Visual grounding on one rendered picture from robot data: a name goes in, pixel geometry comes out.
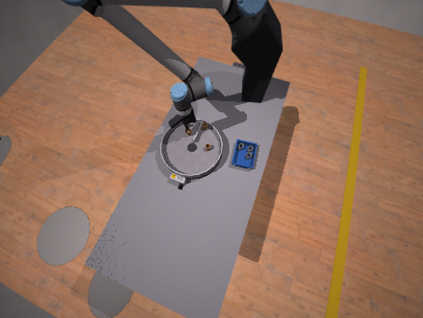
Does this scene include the blue crate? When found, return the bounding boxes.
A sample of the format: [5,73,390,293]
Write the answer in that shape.
[231,139,257,170]

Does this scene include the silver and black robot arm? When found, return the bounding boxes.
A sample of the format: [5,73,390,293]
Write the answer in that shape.
[62,0,268,128]

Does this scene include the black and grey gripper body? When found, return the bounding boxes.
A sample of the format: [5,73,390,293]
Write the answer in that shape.
[182,108,197,124]

